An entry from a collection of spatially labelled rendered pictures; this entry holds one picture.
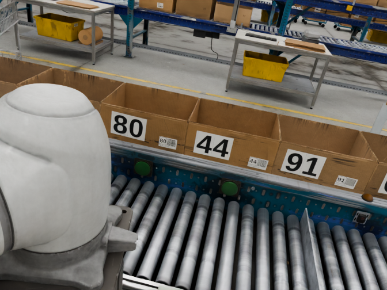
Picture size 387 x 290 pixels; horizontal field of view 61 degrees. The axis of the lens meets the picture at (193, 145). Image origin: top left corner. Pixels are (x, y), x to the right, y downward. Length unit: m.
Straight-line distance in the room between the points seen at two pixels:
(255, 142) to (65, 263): 1.01
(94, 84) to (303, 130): 1.09
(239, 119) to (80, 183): 1.29
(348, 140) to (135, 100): 1.08
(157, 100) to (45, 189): 1.32
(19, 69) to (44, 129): 1.60
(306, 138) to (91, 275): 1.36
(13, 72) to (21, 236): 1.64
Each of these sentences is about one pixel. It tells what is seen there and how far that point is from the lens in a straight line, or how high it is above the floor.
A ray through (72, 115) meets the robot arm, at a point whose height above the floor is 1.46.
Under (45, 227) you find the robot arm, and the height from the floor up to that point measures 1.33.
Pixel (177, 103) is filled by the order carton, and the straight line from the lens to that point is 1.69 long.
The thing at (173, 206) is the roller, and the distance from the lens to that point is 1.39.
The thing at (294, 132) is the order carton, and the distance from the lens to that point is 1.70.
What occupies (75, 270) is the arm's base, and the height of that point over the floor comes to 1.22.
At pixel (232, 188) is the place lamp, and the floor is 0.82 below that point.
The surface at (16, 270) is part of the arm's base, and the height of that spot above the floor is 1.22.
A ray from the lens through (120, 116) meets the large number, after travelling 1.47.
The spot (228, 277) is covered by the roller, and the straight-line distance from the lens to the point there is 1.19.
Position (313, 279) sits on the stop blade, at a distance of 1.26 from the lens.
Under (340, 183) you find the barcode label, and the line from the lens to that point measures 1.53.
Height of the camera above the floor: 1.65
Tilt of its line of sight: 30 degrees down
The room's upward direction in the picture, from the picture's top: 9 degrees clockwise
